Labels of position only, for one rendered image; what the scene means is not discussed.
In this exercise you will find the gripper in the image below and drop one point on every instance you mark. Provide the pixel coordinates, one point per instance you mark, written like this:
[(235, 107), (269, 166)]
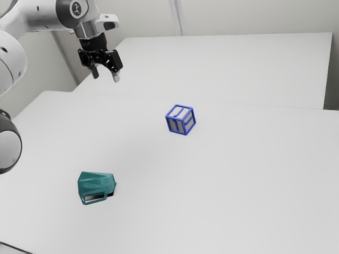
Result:
[(102, 54)]

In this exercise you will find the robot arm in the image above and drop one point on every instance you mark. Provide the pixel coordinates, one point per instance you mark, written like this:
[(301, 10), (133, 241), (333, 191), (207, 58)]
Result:
[(10, 61)]

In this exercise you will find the teal faceted mug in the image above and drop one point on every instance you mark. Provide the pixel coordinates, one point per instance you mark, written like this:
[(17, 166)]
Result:
[(95, 185)]

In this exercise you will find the blue-edged grey cube block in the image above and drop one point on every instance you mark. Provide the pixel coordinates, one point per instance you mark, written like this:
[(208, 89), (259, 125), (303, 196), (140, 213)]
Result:
[(180, 120)]

